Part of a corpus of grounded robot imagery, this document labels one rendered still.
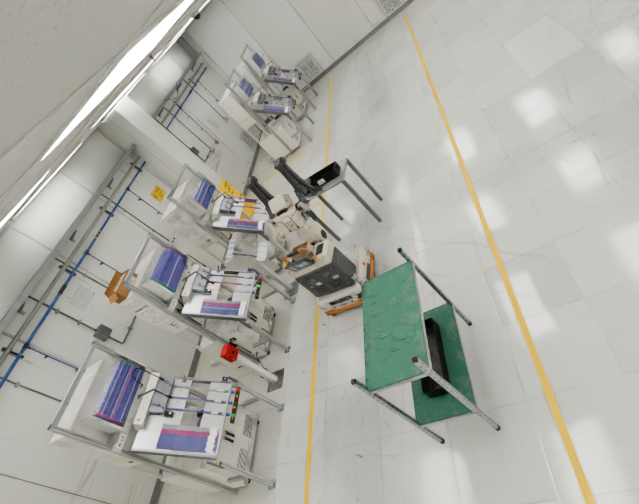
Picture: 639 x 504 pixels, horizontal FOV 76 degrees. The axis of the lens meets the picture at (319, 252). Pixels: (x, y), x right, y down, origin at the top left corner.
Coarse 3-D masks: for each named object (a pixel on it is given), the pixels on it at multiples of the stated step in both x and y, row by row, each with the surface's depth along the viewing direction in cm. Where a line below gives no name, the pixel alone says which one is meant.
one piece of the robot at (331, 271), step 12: (324, 252) 402; (336, 252) 417; (312, 264) 410; (324, 264) 407; (336, 264) 409; (348, 264) 427; (300, 276) 430; (312, 276) 425; (324, 276) 421; (336, 276) 419; (348, 276) 419; (312, 288) 440; (324, 288) 438; (336, 288) 435
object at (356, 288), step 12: (348, 252) 469; (360, 252) 454; (360, 264) 442; (372, 264) 458; (360, 276) 431; (372, 276) 447; (348, 288) 430; (360, 288) 422; (324, 300) 446; (348, 300) 434; (360, 300) 432; (336, 312) 454
